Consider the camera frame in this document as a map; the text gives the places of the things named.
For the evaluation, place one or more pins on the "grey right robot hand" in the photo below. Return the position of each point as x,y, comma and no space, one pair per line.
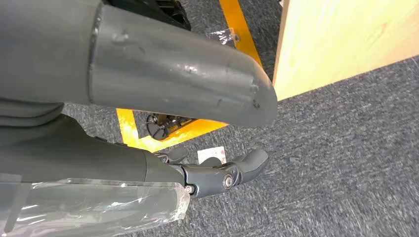
170,75

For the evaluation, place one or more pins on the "black caster wheel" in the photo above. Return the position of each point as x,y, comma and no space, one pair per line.
157,127

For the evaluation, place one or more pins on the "black machine base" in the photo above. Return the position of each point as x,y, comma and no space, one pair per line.
157,9

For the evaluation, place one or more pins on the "clear tape scrap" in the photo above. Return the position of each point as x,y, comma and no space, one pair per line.
224,35

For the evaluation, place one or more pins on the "white paper label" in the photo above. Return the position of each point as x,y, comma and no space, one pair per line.
212,153

